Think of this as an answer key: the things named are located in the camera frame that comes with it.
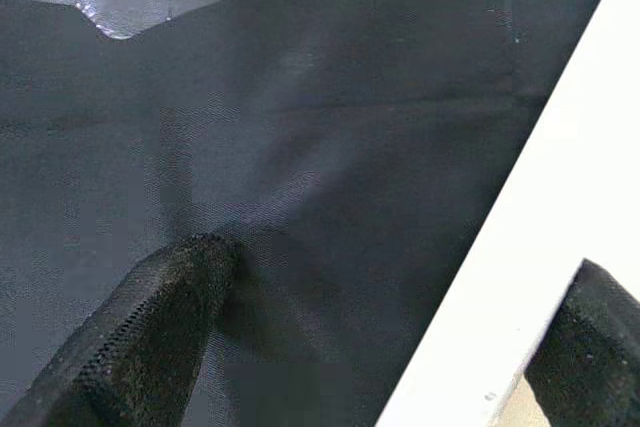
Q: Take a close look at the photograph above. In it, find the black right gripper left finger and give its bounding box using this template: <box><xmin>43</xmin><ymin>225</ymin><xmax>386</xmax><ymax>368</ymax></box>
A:
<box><xmin>0</xmin><ymin>233</ymin><xmax>245</xmax><ymax>427</ymax></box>

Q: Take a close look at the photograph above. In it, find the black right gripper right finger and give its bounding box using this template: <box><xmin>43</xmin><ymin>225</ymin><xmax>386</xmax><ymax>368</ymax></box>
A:
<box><xmin>523</xmin><ymin>256</ymin><xmax>640</xmax><ymax>427</ymax></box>

